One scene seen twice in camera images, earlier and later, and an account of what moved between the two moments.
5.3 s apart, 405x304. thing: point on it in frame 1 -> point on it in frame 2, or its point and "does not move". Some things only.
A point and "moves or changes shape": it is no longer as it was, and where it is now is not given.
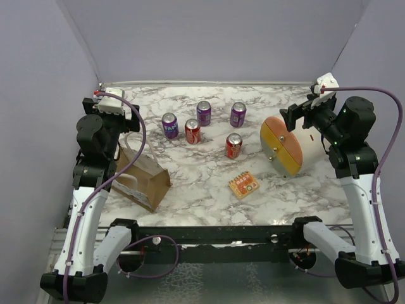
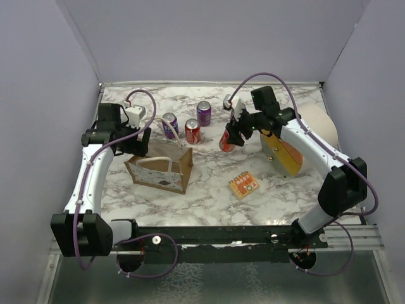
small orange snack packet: x=243 y=184 does not move
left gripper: x=128 y=124 -> x=137 y=147
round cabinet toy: x=280 y=147 does not move
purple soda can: x=204 y=113 does not move
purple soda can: x=171 y=126 does not move
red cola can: x=192 y=132 does not move
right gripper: x=291 y=113 -> x=234 y=137
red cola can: x=233 y=145 moves or changes shape
